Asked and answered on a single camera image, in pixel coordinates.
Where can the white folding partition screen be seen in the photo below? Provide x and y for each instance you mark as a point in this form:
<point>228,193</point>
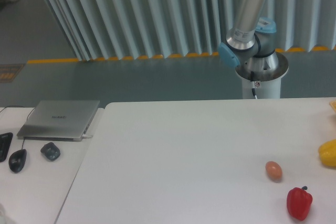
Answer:
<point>135,28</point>

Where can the woven basket edge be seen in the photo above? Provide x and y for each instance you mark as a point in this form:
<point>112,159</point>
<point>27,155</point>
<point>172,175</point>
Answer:
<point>333,105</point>

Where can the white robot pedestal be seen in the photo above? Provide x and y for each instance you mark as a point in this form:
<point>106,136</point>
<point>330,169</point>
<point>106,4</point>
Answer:
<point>261,77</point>

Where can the dark grey small case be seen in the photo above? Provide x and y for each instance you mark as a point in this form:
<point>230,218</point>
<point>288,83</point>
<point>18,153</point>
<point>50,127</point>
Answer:
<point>50,151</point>

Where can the black computer mouse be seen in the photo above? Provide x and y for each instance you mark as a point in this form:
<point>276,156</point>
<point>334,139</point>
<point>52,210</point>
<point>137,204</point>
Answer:
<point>17,160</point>

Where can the yellow bell pepper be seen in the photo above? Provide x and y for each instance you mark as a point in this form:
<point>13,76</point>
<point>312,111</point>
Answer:
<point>327,153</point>

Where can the black keyboard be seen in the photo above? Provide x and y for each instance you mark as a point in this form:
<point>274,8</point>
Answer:
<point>5,142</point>

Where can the brown egg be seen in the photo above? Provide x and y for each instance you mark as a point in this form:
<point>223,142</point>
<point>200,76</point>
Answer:
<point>274,171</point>

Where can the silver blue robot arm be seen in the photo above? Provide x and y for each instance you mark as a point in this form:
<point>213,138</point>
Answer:
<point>261,26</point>

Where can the silver closed laptop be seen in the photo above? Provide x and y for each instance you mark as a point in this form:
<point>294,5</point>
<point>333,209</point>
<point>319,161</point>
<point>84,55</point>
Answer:
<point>64,120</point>

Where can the red bell pepper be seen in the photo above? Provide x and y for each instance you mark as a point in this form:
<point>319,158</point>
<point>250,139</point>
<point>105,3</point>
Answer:
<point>299,202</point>

